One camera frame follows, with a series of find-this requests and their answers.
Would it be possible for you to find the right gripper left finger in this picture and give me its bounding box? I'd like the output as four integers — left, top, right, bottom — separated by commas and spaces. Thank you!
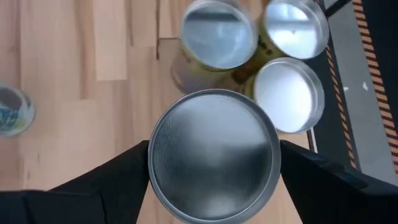
0, 139, 154, 224

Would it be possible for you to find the cherries label tin can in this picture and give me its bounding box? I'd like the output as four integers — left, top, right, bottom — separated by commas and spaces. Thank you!
147, 88, 282, 224

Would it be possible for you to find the corn label tin can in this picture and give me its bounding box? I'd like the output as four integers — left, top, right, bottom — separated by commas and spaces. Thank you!
245, 57, 326, 135

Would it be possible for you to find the green label tin can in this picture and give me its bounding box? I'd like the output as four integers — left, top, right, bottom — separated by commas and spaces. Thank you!
231, 0, 331, 85

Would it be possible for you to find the white olives can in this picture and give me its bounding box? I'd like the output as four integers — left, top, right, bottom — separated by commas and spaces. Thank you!
0, 83, 37, 138

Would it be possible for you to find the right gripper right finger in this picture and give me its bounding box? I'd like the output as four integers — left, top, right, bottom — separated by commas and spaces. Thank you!
279, 139, 398, 224

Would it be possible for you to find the black hazard-striped floor mat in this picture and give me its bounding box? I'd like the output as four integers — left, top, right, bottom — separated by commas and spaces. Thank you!
306, 40, 358, 170
353, 0, 398, 175

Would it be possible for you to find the peaches label tin can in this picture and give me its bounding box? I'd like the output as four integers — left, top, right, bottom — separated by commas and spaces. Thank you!
170, 0, 259, 96

